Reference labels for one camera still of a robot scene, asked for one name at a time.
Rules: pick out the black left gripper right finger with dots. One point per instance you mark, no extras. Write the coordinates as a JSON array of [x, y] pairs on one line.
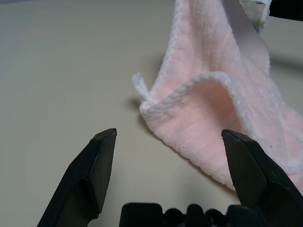
[[255, 175]]

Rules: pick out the pink towel with white trim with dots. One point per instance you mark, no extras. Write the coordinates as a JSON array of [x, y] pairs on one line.
[[213, 59]]

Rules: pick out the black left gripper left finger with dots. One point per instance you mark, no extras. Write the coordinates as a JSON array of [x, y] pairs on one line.
[[87, 179]]

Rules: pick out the beige folded towel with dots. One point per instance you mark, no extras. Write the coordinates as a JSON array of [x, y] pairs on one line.
[[254, 11]]

